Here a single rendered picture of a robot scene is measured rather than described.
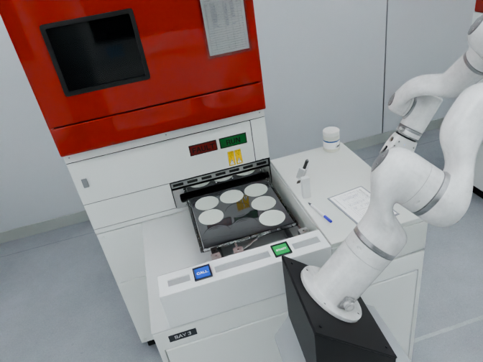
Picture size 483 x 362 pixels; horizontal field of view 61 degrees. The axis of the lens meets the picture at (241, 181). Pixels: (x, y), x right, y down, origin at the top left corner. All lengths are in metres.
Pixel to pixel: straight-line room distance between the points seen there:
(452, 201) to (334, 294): 0.36
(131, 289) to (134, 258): 0.19
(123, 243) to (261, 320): 0.77
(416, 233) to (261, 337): 0.63
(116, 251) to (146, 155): 0.49
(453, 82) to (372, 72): 2.33
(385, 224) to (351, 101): 2.72
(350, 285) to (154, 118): 0.94
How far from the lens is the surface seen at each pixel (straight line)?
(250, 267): 1.28
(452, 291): 2.60
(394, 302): 1.67
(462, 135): 1.05
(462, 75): 1.38
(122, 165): 1.71
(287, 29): 3.28
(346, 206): 1.49
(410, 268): 1.59
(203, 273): 1.30
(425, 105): 1.51
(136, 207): 1.82
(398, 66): 3.82
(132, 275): 2.04
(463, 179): 1.04
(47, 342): 2.76
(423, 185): 1.00
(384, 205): 1.00
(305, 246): 1.33
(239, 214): 1.61
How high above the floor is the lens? 1.84
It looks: 31 degrees down
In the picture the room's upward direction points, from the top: 10 degrees counter-clockwise
